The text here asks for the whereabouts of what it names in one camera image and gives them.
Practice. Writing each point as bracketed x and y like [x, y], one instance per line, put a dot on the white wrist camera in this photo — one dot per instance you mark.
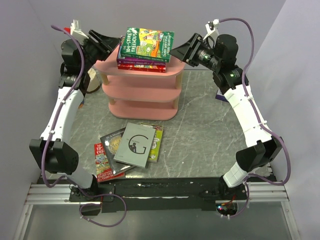
[212, 29]
[75, 30]

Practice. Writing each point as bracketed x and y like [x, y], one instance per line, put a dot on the purple white small box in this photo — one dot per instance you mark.
[220, 96]

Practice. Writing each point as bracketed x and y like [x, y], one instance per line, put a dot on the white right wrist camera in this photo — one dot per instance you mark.
[212, 29]

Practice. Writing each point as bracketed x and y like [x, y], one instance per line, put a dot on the black Maugham book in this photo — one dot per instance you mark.
[110, 143]

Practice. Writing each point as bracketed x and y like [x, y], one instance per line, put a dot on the beige toilet paper roll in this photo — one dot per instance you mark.
[94, 83]

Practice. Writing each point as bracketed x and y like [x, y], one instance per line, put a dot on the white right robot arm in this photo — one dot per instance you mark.
[261, 146]

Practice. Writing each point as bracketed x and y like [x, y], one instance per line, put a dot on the purple 117-storey treehouse book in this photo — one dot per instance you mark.
[136, 61]

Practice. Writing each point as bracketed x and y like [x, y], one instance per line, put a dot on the pink three-tier shelf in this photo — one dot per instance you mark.
[141, 95]

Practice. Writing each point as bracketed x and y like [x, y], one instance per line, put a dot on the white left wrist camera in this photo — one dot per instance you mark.
[75, 30]

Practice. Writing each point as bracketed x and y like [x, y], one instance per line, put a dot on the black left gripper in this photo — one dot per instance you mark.
[108, 44]

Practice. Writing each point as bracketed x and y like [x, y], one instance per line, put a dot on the lime green treehouse book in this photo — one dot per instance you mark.
[156, 143]

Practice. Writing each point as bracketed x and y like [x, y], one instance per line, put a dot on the grey Great Gatsby book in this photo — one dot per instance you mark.
[135, 145]

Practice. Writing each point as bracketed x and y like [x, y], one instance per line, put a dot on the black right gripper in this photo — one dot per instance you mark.
[187, 51]

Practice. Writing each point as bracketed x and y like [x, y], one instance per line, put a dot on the red 156-storey treehouse book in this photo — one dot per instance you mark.
[143, 68]

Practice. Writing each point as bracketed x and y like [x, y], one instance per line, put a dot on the blue wrapped toilet paper roll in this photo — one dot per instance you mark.
[81, 104]

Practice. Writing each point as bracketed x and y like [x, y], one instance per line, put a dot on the green 104-storey treehouse book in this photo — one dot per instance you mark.
[148, 44]

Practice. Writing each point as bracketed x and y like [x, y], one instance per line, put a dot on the red 13-storey treehouse book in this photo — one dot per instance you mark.
[104, 172]

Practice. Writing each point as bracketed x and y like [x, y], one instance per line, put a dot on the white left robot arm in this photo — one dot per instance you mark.
[54, 156]

